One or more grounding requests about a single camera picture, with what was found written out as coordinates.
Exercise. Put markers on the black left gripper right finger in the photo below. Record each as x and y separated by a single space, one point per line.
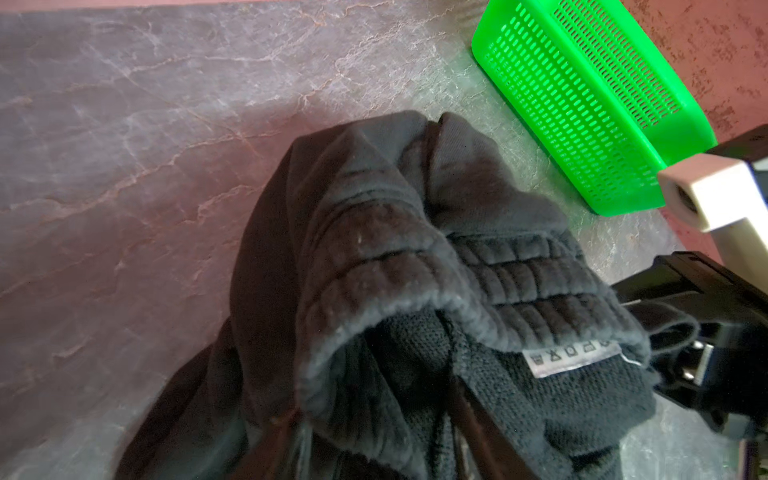
484 452

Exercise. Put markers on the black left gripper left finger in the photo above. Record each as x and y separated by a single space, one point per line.
262 461

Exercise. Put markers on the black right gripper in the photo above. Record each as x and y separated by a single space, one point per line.
708 332

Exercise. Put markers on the black shorts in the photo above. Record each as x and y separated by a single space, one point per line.
385 257

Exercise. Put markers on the green plastic basket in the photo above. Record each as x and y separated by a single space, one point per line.
597 94

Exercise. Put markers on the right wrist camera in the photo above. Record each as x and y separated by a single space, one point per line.
719 196

